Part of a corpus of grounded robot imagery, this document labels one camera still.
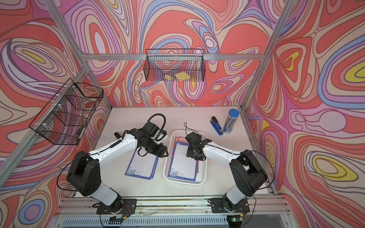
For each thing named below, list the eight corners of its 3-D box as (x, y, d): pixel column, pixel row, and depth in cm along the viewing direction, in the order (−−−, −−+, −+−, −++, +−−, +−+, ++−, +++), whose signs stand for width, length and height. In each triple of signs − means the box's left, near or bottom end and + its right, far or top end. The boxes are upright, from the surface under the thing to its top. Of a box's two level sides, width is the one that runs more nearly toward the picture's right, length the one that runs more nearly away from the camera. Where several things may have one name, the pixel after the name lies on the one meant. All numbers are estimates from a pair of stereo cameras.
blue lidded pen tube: (223, 134, 106) (230, 115, 90) (221, 127, 110) (228, 108, 94) (232, 134, 106) (240, 115, 90) (230, 127, 110) (238, 108, 94)
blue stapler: (219, 136, 104) (220, 131, 100) (209, 122, 113) (211, 117, 108) (222, 134, 105) (224, 130, 100) (213, 120, 113) (214, 116, 109)
